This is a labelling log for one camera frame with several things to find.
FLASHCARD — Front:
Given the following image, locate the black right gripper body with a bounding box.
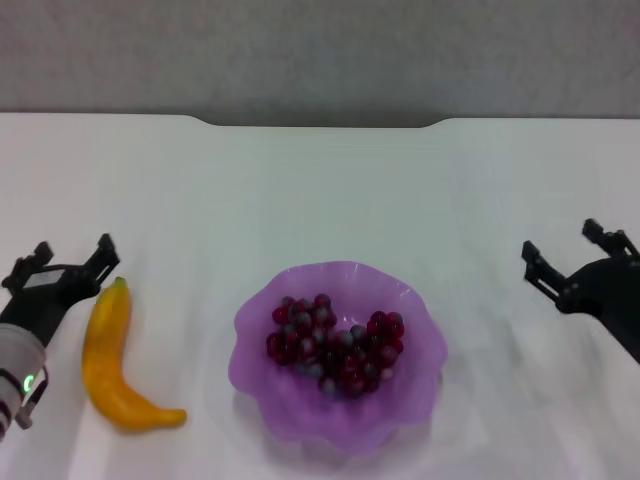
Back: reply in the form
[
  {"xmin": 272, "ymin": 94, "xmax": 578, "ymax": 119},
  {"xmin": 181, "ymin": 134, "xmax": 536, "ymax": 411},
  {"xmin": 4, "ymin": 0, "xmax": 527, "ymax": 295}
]
[{"xmin": 558, "ymin": 257, "xmax": 640, "ymax": 365}]

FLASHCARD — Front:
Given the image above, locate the yellow banana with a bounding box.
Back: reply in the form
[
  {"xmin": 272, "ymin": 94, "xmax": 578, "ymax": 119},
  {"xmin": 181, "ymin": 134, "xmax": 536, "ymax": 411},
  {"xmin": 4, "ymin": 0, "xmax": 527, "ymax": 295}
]
[{"xmin": 81, "ymin": 276, "xmax": 188, "ymax": 430}]

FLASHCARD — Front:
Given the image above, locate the purple wavy plastic bowl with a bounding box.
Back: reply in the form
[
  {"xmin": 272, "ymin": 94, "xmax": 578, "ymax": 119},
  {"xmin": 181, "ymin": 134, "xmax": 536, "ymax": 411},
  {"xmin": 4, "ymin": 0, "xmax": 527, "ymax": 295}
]
[{"xmin": 227, "ymin": 260, "xmax": 449, "ymax": 454}]

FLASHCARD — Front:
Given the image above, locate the dark red grape bunch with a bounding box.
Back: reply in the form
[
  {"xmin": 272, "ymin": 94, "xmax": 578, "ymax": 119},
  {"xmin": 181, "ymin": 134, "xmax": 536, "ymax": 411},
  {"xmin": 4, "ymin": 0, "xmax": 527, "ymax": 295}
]
[{"xmin": 265, "ymin": 293, "xmax": 405, "ymax": 400}]

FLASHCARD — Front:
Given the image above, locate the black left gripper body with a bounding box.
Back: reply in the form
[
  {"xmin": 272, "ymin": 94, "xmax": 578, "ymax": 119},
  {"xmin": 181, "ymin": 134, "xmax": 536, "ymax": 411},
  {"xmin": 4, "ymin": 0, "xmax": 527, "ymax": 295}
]
[{"xmin": 0, "ymin": 263, "xmax": 100, "ymax": 347}]

